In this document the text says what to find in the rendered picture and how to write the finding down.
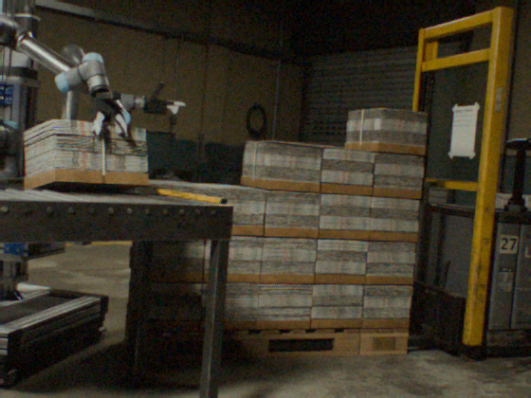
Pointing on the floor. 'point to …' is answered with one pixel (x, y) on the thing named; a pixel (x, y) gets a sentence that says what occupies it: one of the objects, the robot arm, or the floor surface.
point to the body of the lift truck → (498, 327)
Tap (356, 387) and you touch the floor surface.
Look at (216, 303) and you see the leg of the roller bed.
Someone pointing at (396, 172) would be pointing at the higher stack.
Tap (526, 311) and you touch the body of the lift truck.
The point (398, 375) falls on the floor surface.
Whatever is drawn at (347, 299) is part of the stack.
